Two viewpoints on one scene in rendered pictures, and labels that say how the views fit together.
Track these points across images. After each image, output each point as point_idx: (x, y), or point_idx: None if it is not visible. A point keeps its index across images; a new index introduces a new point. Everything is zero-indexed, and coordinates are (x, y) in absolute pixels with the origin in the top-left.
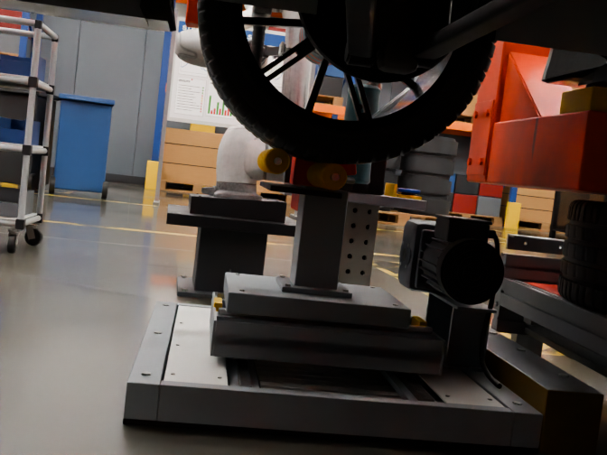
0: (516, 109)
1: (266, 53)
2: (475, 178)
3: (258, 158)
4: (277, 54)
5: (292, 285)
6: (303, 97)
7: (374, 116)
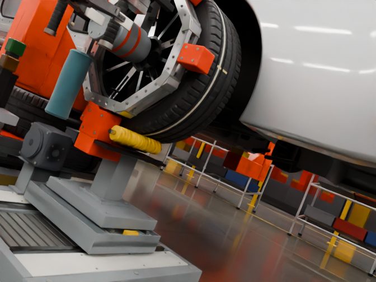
0: None
1: (79, 4)
2: (22, 85)
3: (128, 137)
4: (83, 11)
5: (122, 202)
6: None
7: (100, 88)
